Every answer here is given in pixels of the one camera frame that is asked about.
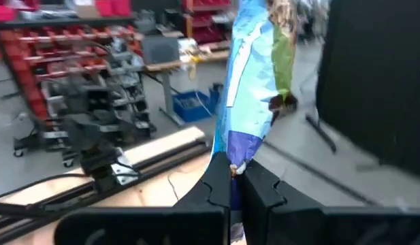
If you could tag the wooden top workbench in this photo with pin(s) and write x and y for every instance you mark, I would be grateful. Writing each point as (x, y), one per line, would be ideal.
(169, 64)

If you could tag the blue plastic crate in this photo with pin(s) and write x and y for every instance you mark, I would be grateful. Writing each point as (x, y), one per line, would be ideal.
(191, 107)
(216, 98)

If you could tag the black partition screen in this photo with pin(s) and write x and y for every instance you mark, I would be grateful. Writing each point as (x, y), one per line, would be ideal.
(373, 85)

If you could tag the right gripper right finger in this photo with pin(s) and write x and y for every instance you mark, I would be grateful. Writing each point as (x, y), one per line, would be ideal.
(298, 224)

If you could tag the grey metal box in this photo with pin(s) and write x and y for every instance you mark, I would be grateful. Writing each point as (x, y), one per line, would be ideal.
(160, 49)

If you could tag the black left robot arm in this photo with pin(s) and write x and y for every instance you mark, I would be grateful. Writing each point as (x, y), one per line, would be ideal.
(90, 136)

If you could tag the black aluminium table frame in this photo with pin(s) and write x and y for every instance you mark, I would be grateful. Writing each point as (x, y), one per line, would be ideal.
(145, 169)

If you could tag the red storage shelf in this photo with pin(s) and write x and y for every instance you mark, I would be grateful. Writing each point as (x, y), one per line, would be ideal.
(206, 34)

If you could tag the red parts bin rack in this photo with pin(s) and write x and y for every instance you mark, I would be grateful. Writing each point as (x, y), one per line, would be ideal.
(60, 47)

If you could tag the blue green granola bar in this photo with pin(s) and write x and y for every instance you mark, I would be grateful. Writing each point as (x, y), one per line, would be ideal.
(250, 85)

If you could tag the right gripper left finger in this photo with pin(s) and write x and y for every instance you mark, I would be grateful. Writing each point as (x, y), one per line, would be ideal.
(196, 224)

